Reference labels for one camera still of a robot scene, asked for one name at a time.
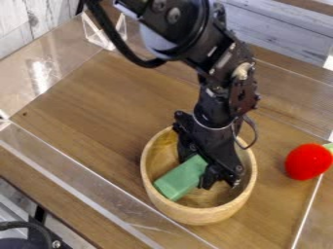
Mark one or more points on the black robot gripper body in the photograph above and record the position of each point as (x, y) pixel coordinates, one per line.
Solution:
(217, 141)

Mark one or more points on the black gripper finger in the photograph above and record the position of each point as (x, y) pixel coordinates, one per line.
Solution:
(187, 147)
(215, 173)

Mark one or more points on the green rectangular block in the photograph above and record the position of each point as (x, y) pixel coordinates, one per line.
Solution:
(175, 184)

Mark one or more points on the brown wooden bowl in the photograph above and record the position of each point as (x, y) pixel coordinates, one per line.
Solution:
(197, 207)

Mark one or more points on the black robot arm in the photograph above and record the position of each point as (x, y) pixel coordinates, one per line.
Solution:
(186, 30)

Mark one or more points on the red strawberry toy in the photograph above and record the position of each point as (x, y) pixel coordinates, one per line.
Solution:
(306, 161)

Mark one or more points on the black metal table leg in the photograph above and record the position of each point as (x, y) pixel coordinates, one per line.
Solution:
(40, 214)

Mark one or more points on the clear acrylic corner bracket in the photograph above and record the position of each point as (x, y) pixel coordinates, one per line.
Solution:
(96, 36)

